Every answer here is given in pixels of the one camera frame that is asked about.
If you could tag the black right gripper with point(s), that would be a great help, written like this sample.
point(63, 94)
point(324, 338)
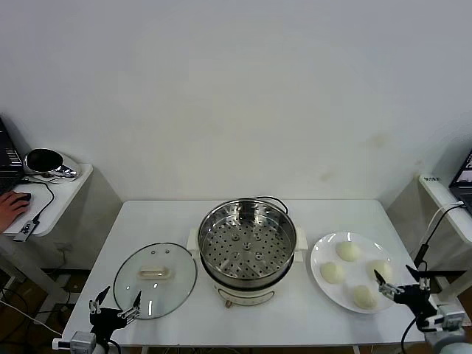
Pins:
point(414, 296)

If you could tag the grey usb hub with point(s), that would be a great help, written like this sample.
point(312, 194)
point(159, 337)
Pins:
point(25, 230)

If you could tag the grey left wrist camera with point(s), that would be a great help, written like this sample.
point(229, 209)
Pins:
point(83, 341)

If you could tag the shiny chrome headset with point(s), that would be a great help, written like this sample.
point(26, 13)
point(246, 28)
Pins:
point(66, 169)

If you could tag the white work table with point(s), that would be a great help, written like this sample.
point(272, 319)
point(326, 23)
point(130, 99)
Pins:
point(166, 221)

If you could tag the stainless steel steamer basket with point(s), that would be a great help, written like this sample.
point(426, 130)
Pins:
point(247, 239)

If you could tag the black laptop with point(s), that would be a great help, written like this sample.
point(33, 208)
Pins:
point(462, 177)
point(7, 155)

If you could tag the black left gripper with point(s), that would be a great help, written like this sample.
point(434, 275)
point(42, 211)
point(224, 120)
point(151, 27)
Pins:
point(105, 319)

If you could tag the black computer mouse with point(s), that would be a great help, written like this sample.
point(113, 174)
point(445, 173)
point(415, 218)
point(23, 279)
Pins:
point(23, 197)

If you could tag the white side table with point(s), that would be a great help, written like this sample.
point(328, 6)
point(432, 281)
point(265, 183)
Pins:
point(435, 190)
point(70, 184)

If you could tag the person's hand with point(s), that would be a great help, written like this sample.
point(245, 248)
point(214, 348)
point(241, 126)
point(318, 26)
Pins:
point(11, 210)

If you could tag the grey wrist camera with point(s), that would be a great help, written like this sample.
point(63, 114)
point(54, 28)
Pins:
point(451, 319)
point(83, 341)

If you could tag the white steamed baozi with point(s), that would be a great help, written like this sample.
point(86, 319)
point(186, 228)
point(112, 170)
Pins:
point(364, 296)
point(381, 267)
point(332, 273)
point(347, 252)

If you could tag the white round plate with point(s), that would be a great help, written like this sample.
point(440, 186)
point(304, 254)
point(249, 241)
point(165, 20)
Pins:
point(361, 239)

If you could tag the round glass pot lid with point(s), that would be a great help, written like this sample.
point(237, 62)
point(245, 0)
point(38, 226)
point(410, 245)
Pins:
point(155, 273)

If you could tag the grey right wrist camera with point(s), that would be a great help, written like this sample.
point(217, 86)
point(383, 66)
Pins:
point(451, 319)

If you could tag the cream electric pot base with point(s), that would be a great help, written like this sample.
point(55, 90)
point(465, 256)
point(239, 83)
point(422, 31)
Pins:
point(243, 295)

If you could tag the small white label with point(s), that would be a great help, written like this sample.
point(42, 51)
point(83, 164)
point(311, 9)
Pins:
point(432, 178)

